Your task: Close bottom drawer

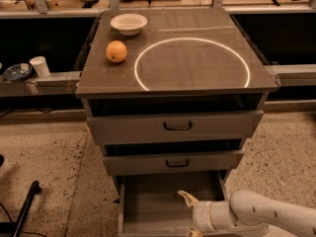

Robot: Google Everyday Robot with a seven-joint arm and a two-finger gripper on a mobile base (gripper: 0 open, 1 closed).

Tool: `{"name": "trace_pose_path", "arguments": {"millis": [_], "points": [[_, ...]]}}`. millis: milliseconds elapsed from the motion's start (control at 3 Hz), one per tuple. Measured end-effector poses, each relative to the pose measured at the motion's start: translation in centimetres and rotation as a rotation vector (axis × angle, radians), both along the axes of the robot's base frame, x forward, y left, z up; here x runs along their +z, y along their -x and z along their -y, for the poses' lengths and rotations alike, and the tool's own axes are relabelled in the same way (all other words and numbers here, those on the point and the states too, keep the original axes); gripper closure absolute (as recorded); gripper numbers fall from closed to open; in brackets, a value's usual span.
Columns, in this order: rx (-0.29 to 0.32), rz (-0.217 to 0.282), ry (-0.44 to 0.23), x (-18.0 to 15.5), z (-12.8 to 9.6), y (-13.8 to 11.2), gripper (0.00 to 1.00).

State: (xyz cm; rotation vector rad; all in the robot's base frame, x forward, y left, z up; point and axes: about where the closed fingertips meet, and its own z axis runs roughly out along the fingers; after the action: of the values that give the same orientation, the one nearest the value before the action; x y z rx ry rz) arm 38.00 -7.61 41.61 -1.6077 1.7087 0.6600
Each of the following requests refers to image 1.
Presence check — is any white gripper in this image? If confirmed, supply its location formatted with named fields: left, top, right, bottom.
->
left=178, top=190, right=236, bottom=237

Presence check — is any grey bottom drawer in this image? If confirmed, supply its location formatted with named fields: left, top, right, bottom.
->
left=118, top=171, right=228, bottom=237

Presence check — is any grey drawer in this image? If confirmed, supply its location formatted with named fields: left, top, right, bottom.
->
left=104, top=150, right=244, bottom=176
left=118, top=171, right=228, bottom=237
left=87, top=111, right=264, bottom=145

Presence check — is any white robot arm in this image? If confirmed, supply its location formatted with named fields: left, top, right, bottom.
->
left=178, top=191, right=316, bottom=237

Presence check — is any grey middle drawer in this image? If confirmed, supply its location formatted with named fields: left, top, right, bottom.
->
left=104, top=150, right=244, bottom=176

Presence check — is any grey top drawer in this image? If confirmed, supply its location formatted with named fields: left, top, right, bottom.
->
left=87, top=111, right=264, bottom=145

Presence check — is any grey drawer cabinet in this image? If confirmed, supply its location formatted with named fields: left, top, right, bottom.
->
left=75, top=6, right=280, bottom=196

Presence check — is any black stand leg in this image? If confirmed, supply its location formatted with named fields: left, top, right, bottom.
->
left=0, top=181, right=40, bottom=237

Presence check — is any orange fruit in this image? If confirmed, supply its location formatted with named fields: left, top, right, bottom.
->
left=106, top=40, right=127, bottom=63

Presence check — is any white bowl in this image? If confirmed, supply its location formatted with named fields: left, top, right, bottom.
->
left=111, top=13, right=147, bottom=36

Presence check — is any white paper cup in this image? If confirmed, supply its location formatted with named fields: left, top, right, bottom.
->
left=30, top=56, right=50, bottom=78

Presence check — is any dark blue plate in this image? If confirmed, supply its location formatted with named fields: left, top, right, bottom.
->
left=3, top=63, right=33, bottom=82

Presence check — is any black floor cable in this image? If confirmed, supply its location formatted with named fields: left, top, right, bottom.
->
left=0, top=201, right=47, bottom=237

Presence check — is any grey metal side rail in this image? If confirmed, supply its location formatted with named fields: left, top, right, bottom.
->
left=0, top=71, right=81, bottom=97

